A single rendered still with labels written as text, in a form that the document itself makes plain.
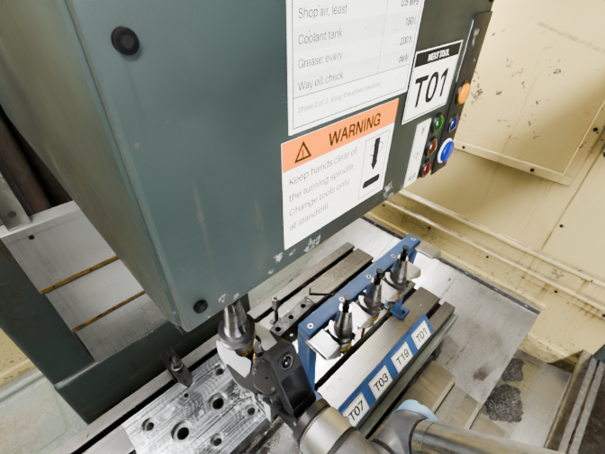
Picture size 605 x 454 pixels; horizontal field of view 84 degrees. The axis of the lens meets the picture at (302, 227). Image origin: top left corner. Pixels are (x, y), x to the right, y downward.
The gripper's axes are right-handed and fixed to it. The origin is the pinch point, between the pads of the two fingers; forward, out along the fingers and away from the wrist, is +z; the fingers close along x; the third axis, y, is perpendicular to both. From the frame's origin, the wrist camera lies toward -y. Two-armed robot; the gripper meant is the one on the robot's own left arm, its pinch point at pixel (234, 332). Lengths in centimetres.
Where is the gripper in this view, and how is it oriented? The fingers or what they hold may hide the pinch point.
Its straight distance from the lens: 64.1
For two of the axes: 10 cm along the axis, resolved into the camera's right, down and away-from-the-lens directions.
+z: -7.0, -4.5, 5.5
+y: -0.1, 7.8, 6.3
